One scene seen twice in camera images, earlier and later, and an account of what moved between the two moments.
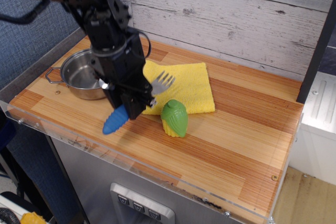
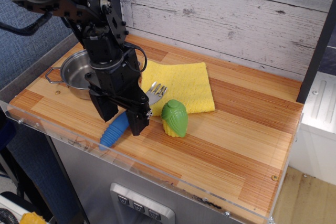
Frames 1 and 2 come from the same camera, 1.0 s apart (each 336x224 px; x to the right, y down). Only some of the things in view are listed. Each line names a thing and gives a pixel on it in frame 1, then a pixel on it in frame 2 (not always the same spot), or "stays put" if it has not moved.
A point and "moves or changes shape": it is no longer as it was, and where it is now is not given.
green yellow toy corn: (175, 119) stays put
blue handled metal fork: (160, 84) moves or changes shape
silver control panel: (130, 207) stays put
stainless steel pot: (79, 74) stays put
